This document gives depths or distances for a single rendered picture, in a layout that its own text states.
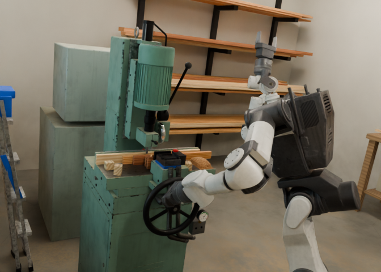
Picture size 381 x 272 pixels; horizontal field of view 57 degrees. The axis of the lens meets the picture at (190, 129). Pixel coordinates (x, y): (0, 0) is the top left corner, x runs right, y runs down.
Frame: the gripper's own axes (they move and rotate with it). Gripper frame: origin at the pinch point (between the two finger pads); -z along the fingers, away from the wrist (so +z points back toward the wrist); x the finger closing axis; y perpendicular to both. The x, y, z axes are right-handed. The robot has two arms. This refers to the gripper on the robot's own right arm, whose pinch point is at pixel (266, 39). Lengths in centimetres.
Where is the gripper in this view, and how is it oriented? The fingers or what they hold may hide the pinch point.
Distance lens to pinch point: 191.6
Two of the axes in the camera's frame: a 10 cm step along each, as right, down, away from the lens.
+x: -8.7, -1.5, -4.7
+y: -4.7, -0.2, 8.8
